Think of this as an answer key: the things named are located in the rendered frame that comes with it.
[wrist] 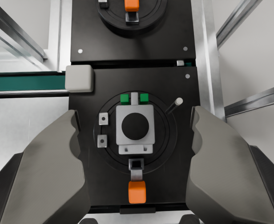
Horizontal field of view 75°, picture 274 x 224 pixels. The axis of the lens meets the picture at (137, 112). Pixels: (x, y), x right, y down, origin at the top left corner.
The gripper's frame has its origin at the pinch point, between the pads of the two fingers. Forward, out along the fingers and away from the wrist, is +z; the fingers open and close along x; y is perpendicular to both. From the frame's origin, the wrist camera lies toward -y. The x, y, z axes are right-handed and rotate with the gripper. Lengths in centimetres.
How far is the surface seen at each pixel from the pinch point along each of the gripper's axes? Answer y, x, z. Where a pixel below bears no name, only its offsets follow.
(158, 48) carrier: 0.5, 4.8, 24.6
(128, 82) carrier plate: 5.6, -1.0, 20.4
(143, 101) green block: 5.2, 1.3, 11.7
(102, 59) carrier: 2.0, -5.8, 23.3
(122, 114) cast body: 4.3, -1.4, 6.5
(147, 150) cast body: 9.5, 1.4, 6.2
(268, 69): 7.8, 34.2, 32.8
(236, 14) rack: -5.0, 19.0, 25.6
